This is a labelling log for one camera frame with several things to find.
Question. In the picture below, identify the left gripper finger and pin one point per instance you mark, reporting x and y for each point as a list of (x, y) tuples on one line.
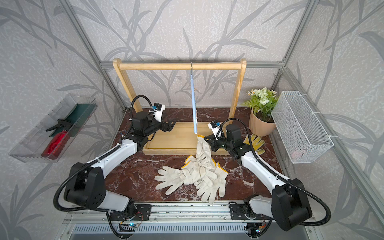
[(171, 123), (168, 128)]

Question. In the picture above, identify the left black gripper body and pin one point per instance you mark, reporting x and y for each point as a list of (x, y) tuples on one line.
[(153, 127)]

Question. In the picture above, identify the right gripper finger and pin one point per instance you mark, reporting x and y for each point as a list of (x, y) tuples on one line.
[(208, 139), (208, 145)]

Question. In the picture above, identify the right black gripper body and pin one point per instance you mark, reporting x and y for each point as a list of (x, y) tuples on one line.
[(222, 143)]

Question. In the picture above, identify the blue clip hanger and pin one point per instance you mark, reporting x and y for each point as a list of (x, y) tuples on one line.
[(195, 120)]

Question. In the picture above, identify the white glove pile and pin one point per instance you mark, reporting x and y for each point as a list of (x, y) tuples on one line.
[(196, 171), (207, 193)]

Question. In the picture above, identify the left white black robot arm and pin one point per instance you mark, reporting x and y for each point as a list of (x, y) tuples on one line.
[(85, 188)]

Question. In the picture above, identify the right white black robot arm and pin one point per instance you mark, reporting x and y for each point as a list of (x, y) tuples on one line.
[(289, 202)]

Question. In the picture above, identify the yellow patterned glove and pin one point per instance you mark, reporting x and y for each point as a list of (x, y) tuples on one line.
[(257, 143)]

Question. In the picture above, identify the potted white flower plant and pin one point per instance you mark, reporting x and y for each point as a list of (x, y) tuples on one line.
[(261, 102)]

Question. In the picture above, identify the white glove far left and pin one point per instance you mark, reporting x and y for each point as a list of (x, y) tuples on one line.
[(172, 178)]

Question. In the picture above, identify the red spray bottle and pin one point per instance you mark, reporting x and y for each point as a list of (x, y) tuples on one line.
[(59, 140)]

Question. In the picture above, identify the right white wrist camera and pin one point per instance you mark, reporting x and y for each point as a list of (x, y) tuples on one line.
[(216, 128)]

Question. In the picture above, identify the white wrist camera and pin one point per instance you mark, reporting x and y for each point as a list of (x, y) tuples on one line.
[(216, 128), (158, 111)]

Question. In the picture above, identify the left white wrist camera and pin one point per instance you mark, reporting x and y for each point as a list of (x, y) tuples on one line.
[(158, 111)]

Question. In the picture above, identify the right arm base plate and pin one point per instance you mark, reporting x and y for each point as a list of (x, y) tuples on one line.
[(239, 212)]

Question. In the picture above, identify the white wire basket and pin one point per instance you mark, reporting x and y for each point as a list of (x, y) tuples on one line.
[(303, 136)]

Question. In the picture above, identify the aluminium front rail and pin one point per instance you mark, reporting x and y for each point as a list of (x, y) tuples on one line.
[(170, 212)]

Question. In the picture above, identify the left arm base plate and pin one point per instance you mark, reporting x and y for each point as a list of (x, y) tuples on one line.
[(139, 212)]

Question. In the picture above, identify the clear plastic wall tray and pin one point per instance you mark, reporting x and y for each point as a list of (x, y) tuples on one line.
[(47, 142)]

